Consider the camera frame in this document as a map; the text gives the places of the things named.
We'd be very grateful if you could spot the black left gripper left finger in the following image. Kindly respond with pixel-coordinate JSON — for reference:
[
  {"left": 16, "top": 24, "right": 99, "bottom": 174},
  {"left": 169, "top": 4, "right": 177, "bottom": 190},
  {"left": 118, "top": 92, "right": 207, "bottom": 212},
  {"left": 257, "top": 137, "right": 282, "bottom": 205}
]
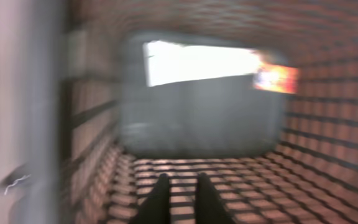
[{"left": 129, "top": 174, "right": 170, "bottom": 224}]

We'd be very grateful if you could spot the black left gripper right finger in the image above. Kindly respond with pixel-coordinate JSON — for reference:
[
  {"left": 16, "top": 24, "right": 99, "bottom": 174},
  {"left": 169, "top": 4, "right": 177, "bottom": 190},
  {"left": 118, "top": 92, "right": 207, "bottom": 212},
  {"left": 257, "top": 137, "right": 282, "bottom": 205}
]
[{"left": 194, "top": 173, "right": 236, "bottom": 224}]

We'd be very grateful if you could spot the white floral tube gold cap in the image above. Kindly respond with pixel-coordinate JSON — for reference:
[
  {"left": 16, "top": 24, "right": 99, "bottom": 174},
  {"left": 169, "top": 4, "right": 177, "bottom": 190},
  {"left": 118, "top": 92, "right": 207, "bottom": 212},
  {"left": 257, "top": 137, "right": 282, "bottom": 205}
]
[{"left": 143, "top": 40, "right": 262, "bottom": 86}]

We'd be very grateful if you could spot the grey plastic shopping basket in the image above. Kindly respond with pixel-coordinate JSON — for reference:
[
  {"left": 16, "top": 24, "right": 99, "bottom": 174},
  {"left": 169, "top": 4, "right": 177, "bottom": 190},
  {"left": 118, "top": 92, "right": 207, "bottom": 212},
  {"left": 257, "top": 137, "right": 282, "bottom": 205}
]
[{"left": 34, "top": 0, "right": 358, "bottom": 223}]

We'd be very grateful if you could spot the small orange box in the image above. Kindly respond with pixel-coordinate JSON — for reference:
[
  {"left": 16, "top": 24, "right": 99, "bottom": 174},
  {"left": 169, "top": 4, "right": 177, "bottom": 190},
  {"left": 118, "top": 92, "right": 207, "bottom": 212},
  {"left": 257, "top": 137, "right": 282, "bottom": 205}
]
[{"left": 253, "top": 64, "right": 298, "bottom": 94}]

